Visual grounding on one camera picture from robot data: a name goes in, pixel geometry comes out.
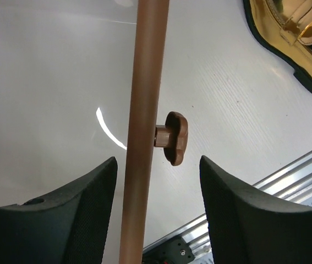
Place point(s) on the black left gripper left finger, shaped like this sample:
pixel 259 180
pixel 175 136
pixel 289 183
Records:
pixel 67 225

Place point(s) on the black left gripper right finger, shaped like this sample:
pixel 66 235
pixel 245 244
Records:
pixel 247 225

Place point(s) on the brown-front pulled-out drawer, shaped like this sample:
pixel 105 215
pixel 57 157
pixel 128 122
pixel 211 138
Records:
pixel 147 68

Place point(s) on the brown lower drawer knob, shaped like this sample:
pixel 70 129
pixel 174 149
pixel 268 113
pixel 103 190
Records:
pixel 172 137

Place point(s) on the gold metallic loafer left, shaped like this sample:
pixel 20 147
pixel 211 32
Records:
pixel 285 29

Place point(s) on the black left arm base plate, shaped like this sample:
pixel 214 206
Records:
pixel 173 251

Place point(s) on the aluminium mounting rail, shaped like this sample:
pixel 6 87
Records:
pixel 291 183

